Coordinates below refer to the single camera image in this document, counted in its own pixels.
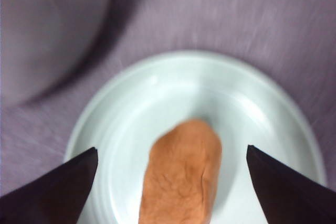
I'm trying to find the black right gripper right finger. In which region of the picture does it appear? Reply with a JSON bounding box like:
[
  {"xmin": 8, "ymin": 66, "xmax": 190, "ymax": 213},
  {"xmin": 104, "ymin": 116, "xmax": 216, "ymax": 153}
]
[{"xmin": 246, "ymin": 145, "xmax": 336, "ymax": 224}]

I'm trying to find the green plate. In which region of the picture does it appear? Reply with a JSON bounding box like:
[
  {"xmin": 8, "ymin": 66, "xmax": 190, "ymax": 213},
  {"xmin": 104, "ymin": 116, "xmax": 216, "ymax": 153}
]
[{"xmin": 67, "ymin": 50, "xmax": 327, "ymax": 224}]

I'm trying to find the brown potato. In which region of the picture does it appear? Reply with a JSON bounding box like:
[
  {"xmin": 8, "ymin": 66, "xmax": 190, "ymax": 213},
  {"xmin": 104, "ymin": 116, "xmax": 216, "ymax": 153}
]
[{"xmin": 139, "ymin": 119, "xmax": 222, "ymax": 224}]

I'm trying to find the green electric steamer pot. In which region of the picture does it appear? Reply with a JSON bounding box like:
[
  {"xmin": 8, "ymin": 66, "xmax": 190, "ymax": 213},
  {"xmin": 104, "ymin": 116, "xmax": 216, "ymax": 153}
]
[{"xmin": 0, "ymin": 0, "xmax": 110, "ymax": 103}]

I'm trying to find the grey table mat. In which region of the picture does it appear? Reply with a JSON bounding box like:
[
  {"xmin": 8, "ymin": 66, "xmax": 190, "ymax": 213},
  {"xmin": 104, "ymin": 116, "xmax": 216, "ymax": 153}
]
[{"xmin": 0, "ymin": 0, "xmax": 336, "ymax": 199}]

